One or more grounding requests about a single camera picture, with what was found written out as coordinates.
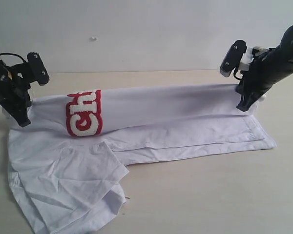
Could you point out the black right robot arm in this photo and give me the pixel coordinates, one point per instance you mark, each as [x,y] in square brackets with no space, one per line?
[286,54]

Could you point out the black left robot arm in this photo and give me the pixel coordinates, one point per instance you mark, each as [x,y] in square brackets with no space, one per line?
[14,95]

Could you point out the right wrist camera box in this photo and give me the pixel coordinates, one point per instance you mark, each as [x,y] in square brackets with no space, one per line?
[239,58]

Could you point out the white t-shirt red Chinese patch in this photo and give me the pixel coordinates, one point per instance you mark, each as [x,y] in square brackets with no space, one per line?
[65,167]

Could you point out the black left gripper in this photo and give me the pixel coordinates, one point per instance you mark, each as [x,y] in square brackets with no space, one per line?
[23,68]

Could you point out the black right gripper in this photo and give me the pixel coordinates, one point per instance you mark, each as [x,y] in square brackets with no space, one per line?
[263,73]

